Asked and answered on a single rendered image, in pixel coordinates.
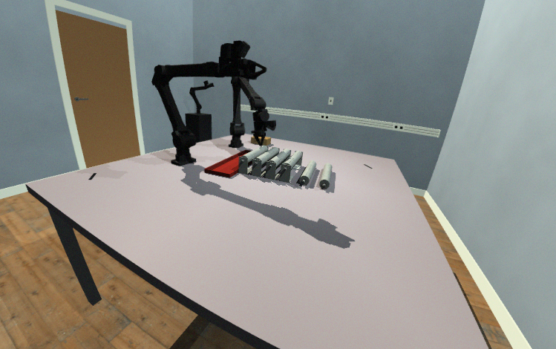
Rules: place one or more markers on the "red scrap tray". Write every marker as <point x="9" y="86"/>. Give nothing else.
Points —
<point x="227" y="167"/>

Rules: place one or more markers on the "brown cardboard box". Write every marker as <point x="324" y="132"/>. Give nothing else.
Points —
<point x="267" y="140"/>

